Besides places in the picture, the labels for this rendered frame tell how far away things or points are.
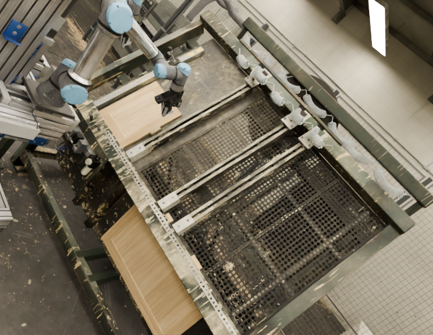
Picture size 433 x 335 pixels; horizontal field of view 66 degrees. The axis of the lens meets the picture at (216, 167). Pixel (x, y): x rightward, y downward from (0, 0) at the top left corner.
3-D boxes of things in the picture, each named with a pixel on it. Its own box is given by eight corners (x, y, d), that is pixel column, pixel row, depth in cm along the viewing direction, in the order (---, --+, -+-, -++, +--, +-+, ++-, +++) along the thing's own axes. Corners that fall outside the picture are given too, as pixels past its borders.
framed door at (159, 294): (103, 236, 251) (101, 236, 249) (150, 190, 236) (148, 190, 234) (163, 348, 219) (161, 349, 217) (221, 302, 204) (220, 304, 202)
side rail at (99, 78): (84, 88, 261) (78, 79, 251) (200, 29, 286) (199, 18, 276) (87, 93, 259) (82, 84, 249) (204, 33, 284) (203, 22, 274)
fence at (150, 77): (94, 105, 247) (93, 102, 243) (201, 49, 268) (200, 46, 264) (97, 110, 245) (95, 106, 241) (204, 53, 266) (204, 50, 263)
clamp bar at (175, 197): (157, 203, 213) (150, 189, 192) (299, 114, 240) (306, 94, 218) (165, 215, 210) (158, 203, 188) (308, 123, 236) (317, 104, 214)
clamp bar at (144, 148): (126, 154, 229) (116, 137, 207) (263, 76, 255) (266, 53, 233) (133, 165, 225) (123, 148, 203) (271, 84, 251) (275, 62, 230)
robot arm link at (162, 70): (149, 70, 181) (167, 72, 187) (156, 81, 174) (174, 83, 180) (153, 56, 176) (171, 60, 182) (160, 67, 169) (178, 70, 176)
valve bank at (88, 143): (42, 127, 233) (62, 103, 227) (59, 131, 246) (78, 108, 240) (70, 181, 215) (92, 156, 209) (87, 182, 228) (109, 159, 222)
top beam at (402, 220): (199, 23, 280) (198, 13, 271) (209, 18, 283) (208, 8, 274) (396, 236, 201) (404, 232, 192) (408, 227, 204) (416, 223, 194)
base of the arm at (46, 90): (42, 102, 164) (53, 87, 161) (32, 82, 170) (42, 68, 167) (68, 110, 177) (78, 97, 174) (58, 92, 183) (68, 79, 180)
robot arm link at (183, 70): (175, 60, 179) (189, 62, 183) (169, 76, 186) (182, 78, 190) (180, 68, 174) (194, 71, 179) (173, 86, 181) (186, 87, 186)
